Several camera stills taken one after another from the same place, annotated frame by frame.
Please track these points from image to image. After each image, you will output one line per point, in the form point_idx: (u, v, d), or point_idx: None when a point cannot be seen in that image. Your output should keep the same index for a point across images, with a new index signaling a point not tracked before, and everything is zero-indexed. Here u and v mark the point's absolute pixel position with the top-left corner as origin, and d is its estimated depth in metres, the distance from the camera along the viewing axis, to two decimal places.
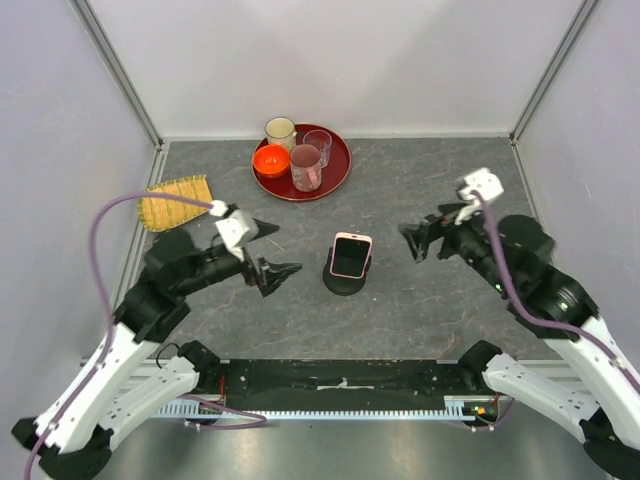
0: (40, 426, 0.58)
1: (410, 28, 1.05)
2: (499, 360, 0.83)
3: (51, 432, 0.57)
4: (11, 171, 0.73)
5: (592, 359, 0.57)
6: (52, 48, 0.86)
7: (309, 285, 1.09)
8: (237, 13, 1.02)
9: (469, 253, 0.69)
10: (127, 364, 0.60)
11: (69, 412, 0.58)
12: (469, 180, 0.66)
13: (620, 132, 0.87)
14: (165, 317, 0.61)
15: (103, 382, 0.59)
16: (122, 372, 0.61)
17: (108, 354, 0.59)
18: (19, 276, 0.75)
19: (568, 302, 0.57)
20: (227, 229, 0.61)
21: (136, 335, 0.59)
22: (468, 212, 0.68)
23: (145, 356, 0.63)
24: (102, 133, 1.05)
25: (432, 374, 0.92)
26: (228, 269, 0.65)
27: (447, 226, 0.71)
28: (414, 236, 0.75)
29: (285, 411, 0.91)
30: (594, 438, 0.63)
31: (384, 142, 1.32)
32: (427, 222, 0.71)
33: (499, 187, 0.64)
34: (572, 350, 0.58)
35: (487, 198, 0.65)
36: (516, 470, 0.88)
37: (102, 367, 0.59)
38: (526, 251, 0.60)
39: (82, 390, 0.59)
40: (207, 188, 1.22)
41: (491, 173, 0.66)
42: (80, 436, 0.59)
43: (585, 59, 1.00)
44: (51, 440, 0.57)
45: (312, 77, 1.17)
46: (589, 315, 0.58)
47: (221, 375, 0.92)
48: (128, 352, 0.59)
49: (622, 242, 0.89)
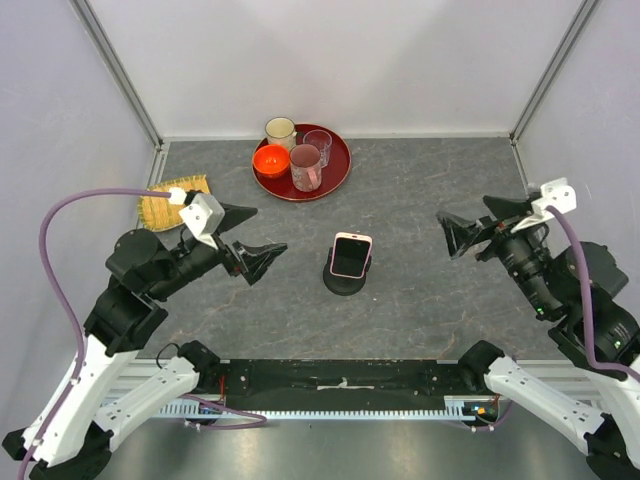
0: (27, 441, 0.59)
1: (410, 27, 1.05)
2: (501, 363, 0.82)
3: (37, 447, 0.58)
4: (11, 172, 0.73)
5: (635, 397, 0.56)
6: (52, 48, 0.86)
7: (310, 285, 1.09)
8: (237, 13, 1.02)
9: (516, 266, 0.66)
10: (102, 377, 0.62)
11: (53, 426, 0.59)
12: (545, 191, 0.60)
13: (620, 133, 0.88)
14: (140, 322, 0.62)
15: (81, 395, 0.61)
16: (99, 385, 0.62)
17: (83, 369, 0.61)
18: (19, 277, 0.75)
19: (622, 341, 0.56)
20: (190, 215, 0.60)
21: (108, 347, 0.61)
22: (529, 224, 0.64)
23: (122, 367, 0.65)
24: (102, 133, 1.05)
25: (432, 374, 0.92)
26: (202, 262, 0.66)
27: (500, 232, 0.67)
28: (458, 233, 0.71)
29: (284, 411, 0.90)
30: (598, 453, 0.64)
31: (384, 142, 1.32)
32: (481, 225, 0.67)
33: (574, 202, 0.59)
34: (614, 385, 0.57)
35: (562, 213, 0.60)
36: (515, 469, 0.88)
37: (77, 382, 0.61)
38: (596, 287, 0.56)
39: (63, 404, 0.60)
40: (207, 188, 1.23)
41: (568, 186, 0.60)
42: (70, 447, 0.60)
43: (585, 59, 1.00)
44: (39, 455, 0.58)
45: (312, 76, 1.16)
46: (637, 353, 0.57)
47: (221, 375, 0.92)
48: (102, 365, 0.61)
49: (621, 242, 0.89)
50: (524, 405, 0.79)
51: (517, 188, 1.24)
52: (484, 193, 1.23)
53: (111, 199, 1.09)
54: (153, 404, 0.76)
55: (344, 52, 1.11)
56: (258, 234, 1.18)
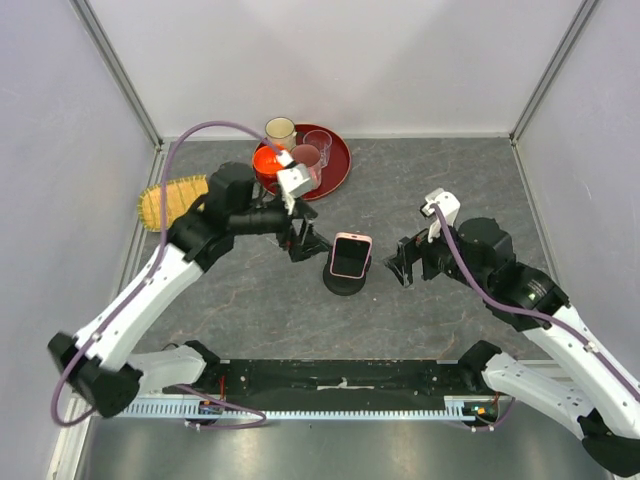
0: (81, 339, 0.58)
1: (410, 27, 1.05)
2: (498, 360, 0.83)
3: (93, 343, 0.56)
4: (11, 172, 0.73)
5: (566, 345, 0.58)
6: (52, 48, 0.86)
7: (310, 285, 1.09)
8: (237, 12, 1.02)
9: (446, 265, 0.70)
10: (174, 282, 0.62)
11: (113, 325, 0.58)
12: (429, 198, 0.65)
13: (620, 133, 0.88)
14: (211, 244, 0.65)
15: (149, 297, 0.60)
16: (166, 294, 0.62)
17: (157, 272, 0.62)
18: (19, 278, 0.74)
19: (537, 293, 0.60)
20: (288, 174, 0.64)
21: (186, 255, 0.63)
22: (435, 228, 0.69)
23: (187, 283, 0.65)
24: (102, 133, 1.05)
25: (432, 374, 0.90)
26: (273, 222, 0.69)
27: (421, 244, 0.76)
28: (398, 263, 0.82)
29: (285, 411, 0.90)
30: (594, 434, 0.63)
31: (384, 142, 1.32)
32: (401, 244, 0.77)
33: (456, 202, 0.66)
34: (545, 338, 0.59)
35: (446, 212, 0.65)
36: (515, 469, 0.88)
37: (150, 282, 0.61)
38: (484, 246, 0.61)
39: (128, 305, 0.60)
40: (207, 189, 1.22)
41: (445, 191, 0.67)
42: (120, 353, 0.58)
43: (585, 59, 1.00)
44: (93, 352, 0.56)
45: (313, 76, 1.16)
46: (560, 305, 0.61)
47: (221, 375, 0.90)
48: (177, 270, 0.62)
49: (621, 242, 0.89)
50: (521, 398, 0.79)
51: (517, 188, 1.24)
52: (484, 193, 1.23)
53: (111, 198, 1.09)
54: (172, 369, 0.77)
55: (344, 52, 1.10)
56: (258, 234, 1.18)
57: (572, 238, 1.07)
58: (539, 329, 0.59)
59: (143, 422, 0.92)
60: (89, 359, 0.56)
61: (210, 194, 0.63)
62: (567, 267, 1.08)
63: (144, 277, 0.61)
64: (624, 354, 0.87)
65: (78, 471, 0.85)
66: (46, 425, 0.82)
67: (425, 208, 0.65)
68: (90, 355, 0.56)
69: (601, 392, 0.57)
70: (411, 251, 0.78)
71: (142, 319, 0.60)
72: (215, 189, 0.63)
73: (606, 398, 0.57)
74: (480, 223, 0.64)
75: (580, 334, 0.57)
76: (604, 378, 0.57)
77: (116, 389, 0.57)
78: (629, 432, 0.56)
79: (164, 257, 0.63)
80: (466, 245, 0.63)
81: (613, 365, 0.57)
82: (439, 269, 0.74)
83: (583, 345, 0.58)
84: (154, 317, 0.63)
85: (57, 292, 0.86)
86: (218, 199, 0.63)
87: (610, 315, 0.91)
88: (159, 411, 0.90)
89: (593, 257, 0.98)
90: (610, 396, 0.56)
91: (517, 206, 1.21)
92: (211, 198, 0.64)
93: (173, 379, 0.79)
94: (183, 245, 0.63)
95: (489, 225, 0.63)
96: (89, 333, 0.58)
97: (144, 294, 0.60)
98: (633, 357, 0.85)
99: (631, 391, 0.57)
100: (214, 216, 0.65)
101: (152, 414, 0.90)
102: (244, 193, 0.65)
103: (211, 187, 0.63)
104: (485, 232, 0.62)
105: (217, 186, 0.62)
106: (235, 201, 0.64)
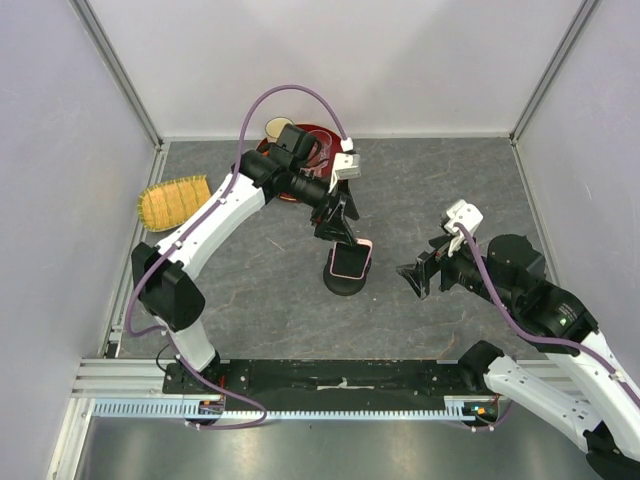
0: (163, 247, 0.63)
1: (410, 27, 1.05)
2: (500, 362, 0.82)
3: (176, 249, 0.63)
4: (10, 172, 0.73)
5: (592, 373, 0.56)
6: (51, 48, 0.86)
7: (310, 285, 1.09)
8: (237, 13, 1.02)
9: (468, 280, 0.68)
10: (243, 206, 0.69)
11: (193, 236, 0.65)
12: (451, 214, 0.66)
13: (620, 132, 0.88)
14: (275, 178, 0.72)
15: (223, 215, 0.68)
16: (234, 216, 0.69)
17: (229, 194, 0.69)
18: (19, 278, 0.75)
19: (567, 318, 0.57)
20: (342, 157, 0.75)
21: (257, 181, 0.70)
22: (456, 243, 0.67)
23: (250, 213, 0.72)
24: (102, 133, 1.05)
25: (432, 374, 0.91)
26: (315, 187, 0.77)
27: (441, 259, 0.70)
28: (413, 275, 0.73)
29: (285, 411, 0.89)
30: (599, 451, 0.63)
31: (384, 142, 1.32)
32: (421, 260, 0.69)
33: (479, 214, 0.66)
34: (571, 364, 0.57)
35: (469, 229, 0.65)
36: (516, 469, 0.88)
37: (223, 203, 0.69)
38: (516, 267, 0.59)
39: (204, 221, 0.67)
40: (207, 188, 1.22)
41: (469, 204, 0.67)
42: (197, 262, 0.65)
43: (585, 59, 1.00)
44: (175, 257, 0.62)
45: (313, 76, 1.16)
46: (589, 331, 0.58)
47: (221, 375, 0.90)
48: (248, 195, 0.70)
49: (621, 241, 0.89)
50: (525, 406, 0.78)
51: (517, 188, 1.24)
52: (484, 193, 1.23)
53: (111, 198, 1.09)
54: (201, 334, 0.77)
55: (344, 53, 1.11)
56: (259, 234, 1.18)
57: (572, 238, 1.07)
58: (567, 356, 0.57)
59: (142, 422, 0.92)
60: (171, 263, 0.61)
61: (284, 140, 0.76)
62: (567, 267, 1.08)
63: (218, 198, 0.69)
64: (623, 353, 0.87)
65: (78, 470, 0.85)
66: (46, 424, 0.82)
67: (448, 224, 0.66)
68: (173, 260, 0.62)
69: (620, 419, 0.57)
70: (429, 266, 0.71)
71: (214, 237, 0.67)
72: (288, 135, 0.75)
73: (626, 427, 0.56)
74: (506, 241, 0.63)
75: (609, 365, 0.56)
76: (626, 407, 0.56)
77: (191, 297, 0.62)
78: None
79: (235, 185, 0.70)
80: (496, 263, 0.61)
81: (635, 393, 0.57)
82: (457, 281, 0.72)
83: (609, 373, 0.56)
84: (221, 238, 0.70)
85: (57, 292, 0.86)
86: (289, 142, 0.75)
87: (610, 315, 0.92)
88: (158, 411, 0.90)
89: (594, 257, 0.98)
90: (631, 425, 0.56)
91: (517, 206, 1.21)
92: (282, 143, 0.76)
93: (197, 351, 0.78)
94: (250, 174, 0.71)
95: (520, 244, 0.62)
96: (170, 243, 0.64)
97: (220, 212, 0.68)
98: (631, 357, 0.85)
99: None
100: (280, 157, 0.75)
101: (151, 414, 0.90)
102: (308, 149, 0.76)
103: (285, 132, 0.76)
104: (513, 251, 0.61)
105: (290, 131, 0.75)
106: (300, 151, 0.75)
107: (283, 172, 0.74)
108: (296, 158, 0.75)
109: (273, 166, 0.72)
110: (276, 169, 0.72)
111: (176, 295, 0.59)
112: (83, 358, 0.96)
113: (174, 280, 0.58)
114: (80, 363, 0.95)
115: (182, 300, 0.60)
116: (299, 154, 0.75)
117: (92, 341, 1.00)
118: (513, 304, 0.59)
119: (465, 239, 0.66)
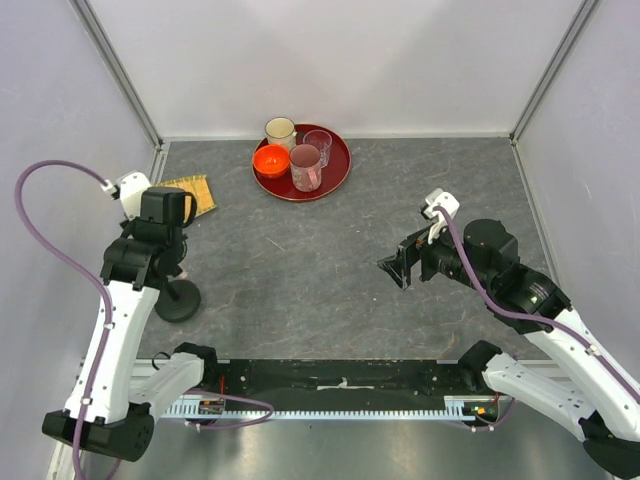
0: (74, 409, 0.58)
1: (409, 28, 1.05)
2: (498, 360, 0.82)
3: (89, 407, 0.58)
4: (11, 171, 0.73)
5: (568, 348, 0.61)
6: (52, 47, 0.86)
7: (310, 285, 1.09)
8: (236, 13, 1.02)
9: (448, 267, 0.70)
10: (134, 318, 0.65)
11: (99, 382, 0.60)
12: (429, 201, 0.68)
13: (620, 131, 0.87)
14: (158, 257, 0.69)
15: (118, 341, 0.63)
16: (131, 331, 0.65)
17: (114, 314, 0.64)
18: (19, 277, 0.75)
19: (539, 296, 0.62)
20: (126, 183, 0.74)
21: (136, 282, 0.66)
22: (436, 228, 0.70)
23: (150, 308, 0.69)
24: (101, 132, 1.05)
25: (432, 374, 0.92)
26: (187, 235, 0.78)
27: (421, 247, 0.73)
28: (394, 265, 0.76)
29: (285, 411, 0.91)
30: (595, 437, 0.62)
31: (384, 142, 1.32)
32: (402, 247, 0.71)
33: (455, 202, 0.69)
34: (547, 341, 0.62)
35: (449, 212, 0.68)
36: (516, 470, 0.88)
37: (112, 328, 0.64)
38: (491, 249, 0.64)
39: (102, 357, 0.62)
40: (207, 188, 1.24)
41: (445, 191, 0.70)
42: (119, 404, 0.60)
43: (585, 58, 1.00)
44: (92, 415, 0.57)
45: (312, 75, 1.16)
46: (561, 308, 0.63)
47: (221, 375, 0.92)
48: (131, 304, 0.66)
49: (622, 241, 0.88)
50: (522, 400, 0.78)
51: (517, 188, 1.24)
52: (484, 193, 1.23)
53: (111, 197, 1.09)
54: (175, 384, 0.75)
55: (344, 53, 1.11)
56: (259, 234, 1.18)
57: (573, 237, 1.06)
58: (541, 333, 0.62)
59: None
60: (92, 422, 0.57)
61: (144, 211, 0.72)
62: (567, 267, 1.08)
63: (104, 325, 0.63)
64: (623, 354, 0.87)
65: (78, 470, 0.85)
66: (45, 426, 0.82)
67: (427, 210, 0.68)
68: (91, 418, 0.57)
69: (600, 392, 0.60)
70: (411, 254, 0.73)
71: (123, 362, 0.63)
72: (150, 205, 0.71)
73: (607, 401, 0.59)
74: (483, 225, 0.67)
75: (583, 339, 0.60)
76: (604, 380, 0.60)
77: (132, 430, 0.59)
78: (631, 435, 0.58)
79: (114, 297, 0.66)
80: (472, 245, 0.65)
81: (612, 366, 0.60)
82: (437, 270, 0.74)
83: (584, 348, 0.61)
84: (133, 355, 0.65)
85: (57, 292, 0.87)
86: (155, 213, 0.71)
87: (610, 315, 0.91)
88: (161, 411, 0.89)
89: (594, 258, 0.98)
90: (612, 399, 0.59)
91: (517, 206, 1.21)
92: (147, 214, 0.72)
93: (178, 392, 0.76)
94: (130, 267, 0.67)
95: (495, 228, 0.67)
96: (79, 401, 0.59)
97: (113, 340, 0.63)
98: (630, 357, 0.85)
99: (633, 395, 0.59)
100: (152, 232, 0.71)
101: None
102: (177, 210, 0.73)
103: (146, 202, 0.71)
104: (489, 235, 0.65)
105: (151, 201, 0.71)
106: (170, 217, 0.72)
107: (163, 248, 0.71)
108: (169, 226, 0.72)
109: (150, 252, 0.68)
110: (154, 252, 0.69)
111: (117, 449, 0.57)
112: (83, 358, 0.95)
113: (104, 438, 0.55)
114: (80, 363, 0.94)
115: (125, 443, 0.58)
116: (169, 222, 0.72)
117: None
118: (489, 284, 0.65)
119: (444, 223, 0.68)
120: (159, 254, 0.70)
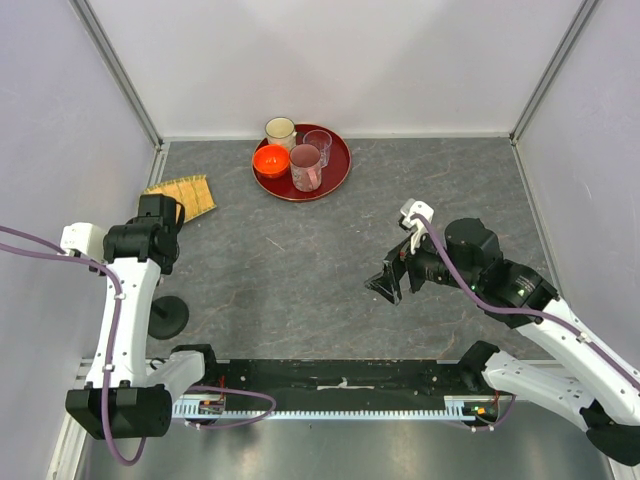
0: (96, 381, 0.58)
1: (410, 28, 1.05)
2: (497, 359, 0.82)
3: (112, 373, 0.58)
4: (12, 172, 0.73)
5: (559, 338, 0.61)
6: (52, 47, 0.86)
7: (310, 285, 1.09)
8: (236, 14, 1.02)
9: (435, 272, 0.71)
10: (143, 288, 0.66)
11: (118, 350, 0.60)
12: (404, 212, 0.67)
13: (620, 132, 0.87)
14: (156, 236, 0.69)
15: (132, 309, 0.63)
16: (141, 301, 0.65)
17: (123, 286, 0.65)
18: (19, 277, 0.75)
19: (526, 288, 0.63)
20: (71, 240, 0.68)
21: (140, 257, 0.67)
22: (416, 238, 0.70)
23: (155, 284, 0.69)
24: (101, 132, 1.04)
25: (432, 375, 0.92)
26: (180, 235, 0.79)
27: (406, 259, 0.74)
28: (383, 282, 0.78)
29: (285, 411, 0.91)
30: (597, 425, 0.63)
31: (384, 142, 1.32)
32: (387, 262, 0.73)
33: (429, 209, 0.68)
34: (538, 333, 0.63)
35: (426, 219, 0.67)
36: (516, 470, 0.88)
37: (124, 298, 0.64)
38: (472, 246, 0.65)
39: (117, 327, 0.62)
40: (207, 189, 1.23)
41: (417, 199, 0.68)
42: (140, 370, 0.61)
43: (585, 58, 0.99)
44: (115, 381, 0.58)
45: (312, 76, 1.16)
46: (549, 298, 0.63)
47: (221, 375, 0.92)
48: (140, 278, 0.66)
49: (622, 242, 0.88)
50: (525, 396, 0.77)
51: (517, 188, 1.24)
52: (484, 193, 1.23)
53: (111, 197, 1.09)
54: (182, 370, 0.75)
55: (344, 53, 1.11)
56: (259, 234, 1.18)
57: (572, 238, 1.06)
58: (531, 325, 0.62)
59: None
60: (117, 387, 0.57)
61: (141, 211, 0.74)
62: (567, 267, 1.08)
63: (115, 296, 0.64)
64: (621, 353, 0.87)
65: (79, 470, 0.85)
66: (45, 426, 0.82)
67: (404, 221, 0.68)
68: (116, 384, 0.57)
69: (597, 380, 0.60)
70: (397, 268, 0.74)
71: (138, 331, 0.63)
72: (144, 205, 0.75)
73: (605, 387, 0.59)
74: (462, 224, 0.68)
75: (572, 327, 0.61)
76: (599, 366, 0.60)
77: (156, 396, 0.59)
78: (630, 418, 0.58)
79: (118, 272, 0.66)
80: (455, 246, 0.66)
81: (603, 351, 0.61)
82: (424, 277, 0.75)
83: (575, 336, 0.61)
84: (147, 326, 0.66)
85: (58, 292, 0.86)
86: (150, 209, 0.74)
87: (610, 315, 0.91)
88: None
89: (594, 257, 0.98)
90: (608, 385, 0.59)
91: (517, 206, 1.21)
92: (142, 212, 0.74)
93: (186, 378, 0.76)
94: (130, 248, 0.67)
95: (473, 225, 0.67)
96: (99, 371, 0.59)
97: (126, 308, 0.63)
98: (629, 357, 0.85)
99: (627, 378, 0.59)
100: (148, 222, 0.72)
101: None
102: (168, 208, 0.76)
103: (142, 202, 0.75)
104: (467, 230, 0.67)
105: (147, 201, 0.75)
106: (165, 214, 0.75)
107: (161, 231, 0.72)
108: (164, 218, 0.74)
109: (148, 229, 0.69)
110: (152, 230, 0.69)
111: (144, 408, 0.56)
112: (83, 358, 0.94)
113: (132, 398, 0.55)
114: (80, 363, 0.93)
115: (151, 407, 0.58)
116: (166, 217, 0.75)
117: (92, 341, 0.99)
118: (475, 281, 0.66)
119: (425, 229, 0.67)
120: (158, 232, 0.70)
